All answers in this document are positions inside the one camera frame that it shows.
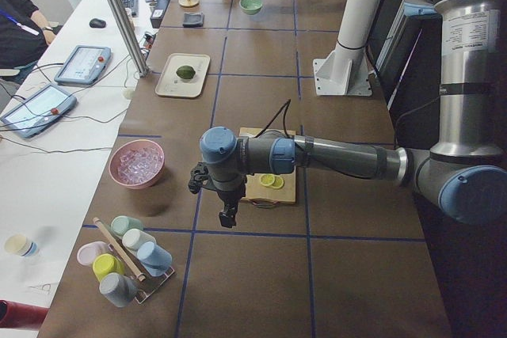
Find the white cup on rack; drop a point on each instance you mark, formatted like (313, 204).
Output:
(134, 238)

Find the near teach pendant tablet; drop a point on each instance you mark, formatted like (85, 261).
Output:
(39, 111)

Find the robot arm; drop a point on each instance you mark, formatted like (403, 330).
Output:
(460, 173)

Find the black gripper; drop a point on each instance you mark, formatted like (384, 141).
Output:
(228, 195)

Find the grey cup on rack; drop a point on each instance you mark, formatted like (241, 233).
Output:
(118, 289)

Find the white cup rack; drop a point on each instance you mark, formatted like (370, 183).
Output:
(151, 285)

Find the black computer mouse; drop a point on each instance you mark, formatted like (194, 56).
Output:
(97, 23)

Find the far teach pendant tablet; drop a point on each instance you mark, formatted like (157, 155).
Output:
(84, 66)

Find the lemon slice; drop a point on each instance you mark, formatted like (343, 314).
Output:
(278, 182)
(267, 179)

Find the clear ice cubes pile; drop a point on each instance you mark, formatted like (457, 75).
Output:
(139, 166)

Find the light green bowl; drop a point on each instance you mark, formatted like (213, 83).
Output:
(251, 7)

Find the wooden cutting board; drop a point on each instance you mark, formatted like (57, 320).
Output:
(256, 193)

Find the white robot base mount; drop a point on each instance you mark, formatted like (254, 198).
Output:
(344, 72)

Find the grey folded cloth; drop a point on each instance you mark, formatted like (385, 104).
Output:
(193, 20)

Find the lower lemon slice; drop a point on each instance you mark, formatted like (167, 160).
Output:
(278, 182)

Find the red object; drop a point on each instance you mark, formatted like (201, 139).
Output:
(15, 315)

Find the green cup on rack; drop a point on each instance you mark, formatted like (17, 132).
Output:
(121, 224)

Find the green avocado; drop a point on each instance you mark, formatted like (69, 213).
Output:
(186, 72)

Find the upper lemon slice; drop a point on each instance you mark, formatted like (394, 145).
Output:
(267, 179)

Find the yellow cup on rack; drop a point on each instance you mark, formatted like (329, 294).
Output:
(105, 264)

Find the pink cup on rack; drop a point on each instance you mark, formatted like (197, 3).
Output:
(87, 254)

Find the pink bowl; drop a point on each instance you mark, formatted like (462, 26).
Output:
(135, 145)

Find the aluminium frame post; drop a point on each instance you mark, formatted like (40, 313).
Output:
(128, 35)

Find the seated person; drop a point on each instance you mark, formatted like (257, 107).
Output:
(25, 33)

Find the teach pendant tablet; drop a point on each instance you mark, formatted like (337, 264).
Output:
(84, 66)
(39, 111)

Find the white rabbit tray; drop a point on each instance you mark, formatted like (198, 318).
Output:
(170, 85)

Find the white side table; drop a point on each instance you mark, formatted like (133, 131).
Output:
(48, 181)

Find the paper cup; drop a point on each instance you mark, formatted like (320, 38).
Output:
(21, 245)

